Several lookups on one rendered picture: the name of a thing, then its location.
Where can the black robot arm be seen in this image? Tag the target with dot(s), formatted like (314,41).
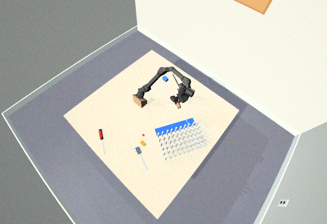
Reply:
(185,86)

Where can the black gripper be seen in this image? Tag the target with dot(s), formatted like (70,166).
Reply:
(175,99)

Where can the small blue block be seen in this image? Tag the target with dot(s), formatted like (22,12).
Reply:
(165,78)

